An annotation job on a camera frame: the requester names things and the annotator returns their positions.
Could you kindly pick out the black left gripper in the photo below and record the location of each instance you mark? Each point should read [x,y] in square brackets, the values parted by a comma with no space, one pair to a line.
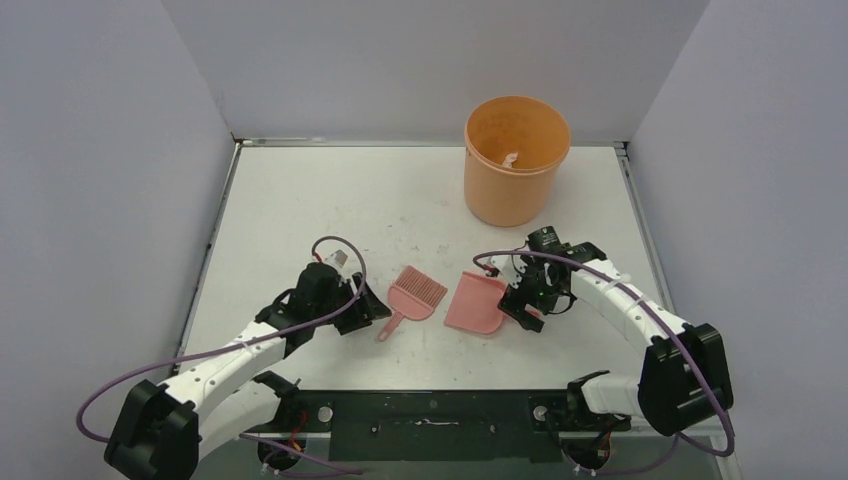
[365,309]

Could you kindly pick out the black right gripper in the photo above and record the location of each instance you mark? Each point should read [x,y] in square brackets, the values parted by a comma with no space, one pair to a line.
[519,307]

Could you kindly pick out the pink plastic hand brush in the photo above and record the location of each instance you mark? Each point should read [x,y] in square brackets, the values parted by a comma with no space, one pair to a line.
[412,296]

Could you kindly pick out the pink plastic dustpan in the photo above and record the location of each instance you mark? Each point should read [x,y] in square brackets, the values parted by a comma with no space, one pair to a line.
[474,306]

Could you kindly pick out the white paper scrap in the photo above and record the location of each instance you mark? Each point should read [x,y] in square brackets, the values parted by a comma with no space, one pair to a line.
[509,160]

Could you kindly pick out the orange plastic bucket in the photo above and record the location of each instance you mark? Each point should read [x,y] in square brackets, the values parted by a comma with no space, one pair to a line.
[538,132]

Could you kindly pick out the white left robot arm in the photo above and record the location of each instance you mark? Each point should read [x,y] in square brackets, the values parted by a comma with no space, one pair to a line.
[164,430]

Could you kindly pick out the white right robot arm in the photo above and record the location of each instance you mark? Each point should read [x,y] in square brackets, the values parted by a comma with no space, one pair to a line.
[684,377]

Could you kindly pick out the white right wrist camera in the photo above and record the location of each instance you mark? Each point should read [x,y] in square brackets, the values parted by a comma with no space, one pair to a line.
[511,268]

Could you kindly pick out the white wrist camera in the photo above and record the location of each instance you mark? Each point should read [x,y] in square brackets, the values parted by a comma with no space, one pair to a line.
[511,268]
[337,260]

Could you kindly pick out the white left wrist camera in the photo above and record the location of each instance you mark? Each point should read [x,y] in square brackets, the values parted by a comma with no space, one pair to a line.
[337,260]

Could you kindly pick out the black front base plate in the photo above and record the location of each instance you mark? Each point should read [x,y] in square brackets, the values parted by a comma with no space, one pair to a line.
[441,425]

